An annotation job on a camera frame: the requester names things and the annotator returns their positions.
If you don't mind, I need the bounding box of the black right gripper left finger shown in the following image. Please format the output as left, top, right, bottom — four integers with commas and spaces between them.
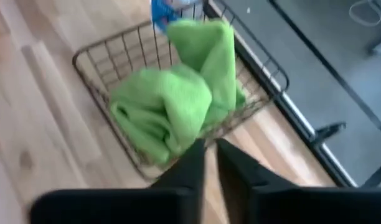
30, 138, 207, 224

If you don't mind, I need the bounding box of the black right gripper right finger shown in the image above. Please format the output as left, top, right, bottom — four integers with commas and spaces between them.
216, 138, 381, 224

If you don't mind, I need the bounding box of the green microfiber towel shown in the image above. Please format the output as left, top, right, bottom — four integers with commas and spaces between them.
108, 64, 214, 167
165, 18, 247, 131

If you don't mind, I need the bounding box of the black floor strip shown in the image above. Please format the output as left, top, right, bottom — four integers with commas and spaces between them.
268, 0, 381, 141

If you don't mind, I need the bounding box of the clear glass cleaner spray bottle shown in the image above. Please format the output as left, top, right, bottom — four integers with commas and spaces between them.
150, 0, 207, 34

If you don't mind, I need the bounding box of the black wire basket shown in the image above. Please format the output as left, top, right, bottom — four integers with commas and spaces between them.
72, 0, 291, 183

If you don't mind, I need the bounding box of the white cable loop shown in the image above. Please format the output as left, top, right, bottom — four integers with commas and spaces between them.
348, 0, 381, 27

